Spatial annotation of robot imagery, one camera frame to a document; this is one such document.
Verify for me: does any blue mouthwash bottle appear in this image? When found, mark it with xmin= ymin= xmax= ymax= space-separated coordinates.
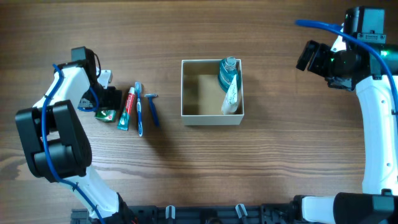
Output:
xmin=218 ymin=57 xmax=241 ymax=92

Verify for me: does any red green toothpaste tube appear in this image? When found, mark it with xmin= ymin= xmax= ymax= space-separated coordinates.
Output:
xmin=117 ymin=87 xmax=135 ymax=131

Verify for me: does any blue white toothbrush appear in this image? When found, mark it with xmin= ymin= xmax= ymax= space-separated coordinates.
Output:
xmin=135 ymin=82 xmax=143 ymax=137

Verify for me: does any green white soap box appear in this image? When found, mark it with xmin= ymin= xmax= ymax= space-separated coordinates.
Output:
xmin=95 ymin=110 xmax=117 ymax=123

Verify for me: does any white cardboard box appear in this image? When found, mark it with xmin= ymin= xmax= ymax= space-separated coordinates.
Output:
xmin=180 ymin=59 xmax=244 ymax=126

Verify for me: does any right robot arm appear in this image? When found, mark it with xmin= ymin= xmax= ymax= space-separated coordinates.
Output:
xmin=286 ymin=6 xmax=397 ymax=223

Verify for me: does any white patterned lotion tube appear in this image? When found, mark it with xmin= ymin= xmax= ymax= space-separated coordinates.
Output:
xmin=221 ymin=75 xmax=238 ymax=115

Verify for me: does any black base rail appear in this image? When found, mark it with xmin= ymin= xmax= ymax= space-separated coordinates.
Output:
xmin=70 ymin=203 xmax=296 ymax=224

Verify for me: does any blue disposable razor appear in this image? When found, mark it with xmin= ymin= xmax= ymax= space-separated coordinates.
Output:
xmin=144 ymin=93 xmax=160 ymax=127

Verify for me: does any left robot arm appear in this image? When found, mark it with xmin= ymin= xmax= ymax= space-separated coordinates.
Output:
xmin=15 ymin=47 xmax=135 ymax=223

